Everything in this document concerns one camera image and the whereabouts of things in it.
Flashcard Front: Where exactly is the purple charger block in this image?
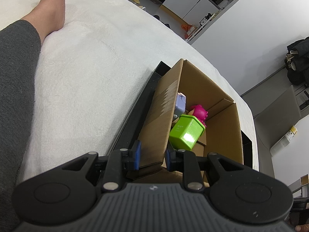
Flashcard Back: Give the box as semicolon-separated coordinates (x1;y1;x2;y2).
174;92;187;119

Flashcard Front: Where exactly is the brown cardboard box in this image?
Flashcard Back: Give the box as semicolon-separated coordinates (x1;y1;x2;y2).
126;58;243;189

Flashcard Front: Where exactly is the white cabinet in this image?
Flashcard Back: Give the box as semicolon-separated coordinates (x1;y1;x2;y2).
162;0;221;25

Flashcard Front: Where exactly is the yellow and white carton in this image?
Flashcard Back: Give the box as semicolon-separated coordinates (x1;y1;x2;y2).
281;125;298;142

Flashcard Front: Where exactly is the green toy bin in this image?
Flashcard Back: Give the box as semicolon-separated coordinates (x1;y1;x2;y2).
168;114;207;150

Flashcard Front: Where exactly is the black tray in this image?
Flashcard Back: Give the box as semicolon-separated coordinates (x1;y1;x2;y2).
110;61;253;174

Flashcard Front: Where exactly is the person's left leg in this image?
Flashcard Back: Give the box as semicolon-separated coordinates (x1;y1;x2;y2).
0;0;73;232

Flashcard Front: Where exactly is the white blanket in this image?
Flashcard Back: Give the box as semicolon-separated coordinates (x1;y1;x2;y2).
0;0;260;191

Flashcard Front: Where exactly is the pink hooded figurine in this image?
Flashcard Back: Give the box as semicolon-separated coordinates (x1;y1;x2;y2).
188;104;208;128

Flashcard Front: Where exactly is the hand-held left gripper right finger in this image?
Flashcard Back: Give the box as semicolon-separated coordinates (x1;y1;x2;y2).
165;147;245;192

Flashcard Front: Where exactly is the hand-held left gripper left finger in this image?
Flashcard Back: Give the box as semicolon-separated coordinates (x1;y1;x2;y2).
61;140;142;192

